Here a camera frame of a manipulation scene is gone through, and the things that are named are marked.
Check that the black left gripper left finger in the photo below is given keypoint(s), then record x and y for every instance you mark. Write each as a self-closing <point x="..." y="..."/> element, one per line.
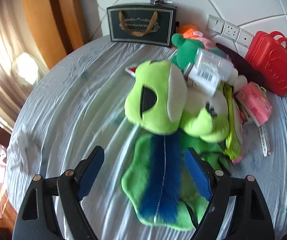
<point x="37" y="217"/>

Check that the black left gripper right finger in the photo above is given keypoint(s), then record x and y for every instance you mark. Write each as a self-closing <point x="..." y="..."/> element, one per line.
<point x="238" y="201"/>

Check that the lime green snack bag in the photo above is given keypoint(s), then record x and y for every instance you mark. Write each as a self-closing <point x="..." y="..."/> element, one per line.
<point x="234" y="141"/>

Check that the pink tissue pack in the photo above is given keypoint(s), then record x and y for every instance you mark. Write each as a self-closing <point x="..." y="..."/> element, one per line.
<point x="255" y="102"/>

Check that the white medicine bottle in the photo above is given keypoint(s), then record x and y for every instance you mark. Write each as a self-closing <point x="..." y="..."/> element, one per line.
<point x="210" y="69"/>

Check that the lime green frog plush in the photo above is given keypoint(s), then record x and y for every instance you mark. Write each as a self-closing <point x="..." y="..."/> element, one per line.
<point x="174" y="118"/>

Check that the green yellow duck plush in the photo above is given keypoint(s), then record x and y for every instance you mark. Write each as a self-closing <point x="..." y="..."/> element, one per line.
<point x="186" y="50"/>

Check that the dark maroon cloth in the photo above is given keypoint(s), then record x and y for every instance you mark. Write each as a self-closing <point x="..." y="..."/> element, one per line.
<point x="243" y="67"/>

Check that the red plastic handbag case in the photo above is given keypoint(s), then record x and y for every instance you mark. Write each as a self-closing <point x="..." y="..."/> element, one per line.
<point x="268" y="55"/>

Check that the red teal small packet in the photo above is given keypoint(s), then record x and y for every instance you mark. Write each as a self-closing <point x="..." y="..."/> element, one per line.
<point x="131" y="70"/>

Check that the orange pink plush toy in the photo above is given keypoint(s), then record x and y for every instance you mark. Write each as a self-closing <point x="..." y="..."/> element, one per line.
<point x="191" y="31"/>

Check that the dark green gift bag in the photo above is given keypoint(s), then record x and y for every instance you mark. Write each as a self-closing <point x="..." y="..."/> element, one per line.
<point x="142" y="23"/>

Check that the metal binder clip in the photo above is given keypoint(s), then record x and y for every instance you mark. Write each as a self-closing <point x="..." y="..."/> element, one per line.
<point x="161" y="2"/>

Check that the white wall socket strip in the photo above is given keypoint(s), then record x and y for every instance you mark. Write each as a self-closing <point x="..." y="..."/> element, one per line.
<point x="229" y="31"/>

